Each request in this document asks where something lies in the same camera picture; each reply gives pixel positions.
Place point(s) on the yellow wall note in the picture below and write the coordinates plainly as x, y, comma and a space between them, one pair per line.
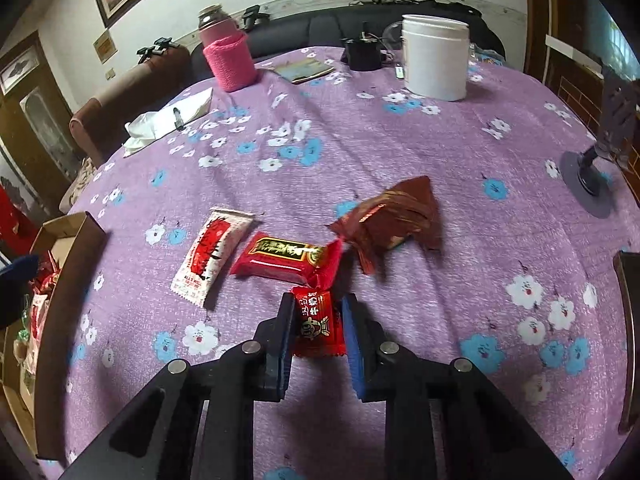
105, 46

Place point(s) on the crumpled plastic wrapper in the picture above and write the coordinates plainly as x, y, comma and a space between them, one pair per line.
145, 130

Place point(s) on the brown armchair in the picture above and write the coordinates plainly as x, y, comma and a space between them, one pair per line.
115, 95

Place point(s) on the small red candy packet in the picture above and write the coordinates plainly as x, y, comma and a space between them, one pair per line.
317, 320

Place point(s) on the brown foil snack packet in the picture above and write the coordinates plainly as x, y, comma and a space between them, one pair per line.
395, 215

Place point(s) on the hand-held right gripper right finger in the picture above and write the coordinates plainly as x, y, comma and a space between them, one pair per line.
352, 360

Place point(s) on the dark wooden chair back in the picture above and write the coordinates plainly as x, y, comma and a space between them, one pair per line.
630, 335

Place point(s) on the brown wooden cabinet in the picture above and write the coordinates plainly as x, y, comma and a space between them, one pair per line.
575, 90

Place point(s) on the white and red snack packet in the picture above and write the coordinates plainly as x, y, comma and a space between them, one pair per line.
210, 260

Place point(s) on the purple floral tablecloth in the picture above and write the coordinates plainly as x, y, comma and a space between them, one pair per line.
400, 140

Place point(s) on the small silver lighter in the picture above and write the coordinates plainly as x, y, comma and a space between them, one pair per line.
399, 71

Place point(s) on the patterned beige bag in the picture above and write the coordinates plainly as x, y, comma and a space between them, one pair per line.
76, 182

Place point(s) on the colourful booklet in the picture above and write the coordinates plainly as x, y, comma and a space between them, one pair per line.
305, 70

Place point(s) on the red packet with black label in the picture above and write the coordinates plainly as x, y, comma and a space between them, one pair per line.
280, 260

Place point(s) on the black clamp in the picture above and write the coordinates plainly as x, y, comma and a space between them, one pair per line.
157, 50
256, 16

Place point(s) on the white paper notepad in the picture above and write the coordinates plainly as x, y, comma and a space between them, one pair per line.
192, 105

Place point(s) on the black pen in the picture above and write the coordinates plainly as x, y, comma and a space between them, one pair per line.
178, 119

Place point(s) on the pink bottle with knitted sleeve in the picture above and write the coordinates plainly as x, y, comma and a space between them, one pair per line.
230, 60

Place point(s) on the white plastic jar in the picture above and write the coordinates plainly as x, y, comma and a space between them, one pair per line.
435, 60

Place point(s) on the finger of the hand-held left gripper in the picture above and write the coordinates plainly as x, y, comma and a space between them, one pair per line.
17, 287

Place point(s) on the grey phone stand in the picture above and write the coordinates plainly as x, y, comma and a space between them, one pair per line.
590, 185

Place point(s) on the brown cardboard box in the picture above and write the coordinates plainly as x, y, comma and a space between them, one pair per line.
70, 280

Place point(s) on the brown wooden door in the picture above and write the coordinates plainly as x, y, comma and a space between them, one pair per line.
35, 110

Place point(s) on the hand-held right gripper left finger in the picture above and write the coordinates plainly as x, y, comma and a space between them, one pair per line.
285, 360

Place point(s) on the black leather sofa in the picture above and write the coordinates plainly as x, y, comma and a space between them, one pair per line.
320, 27

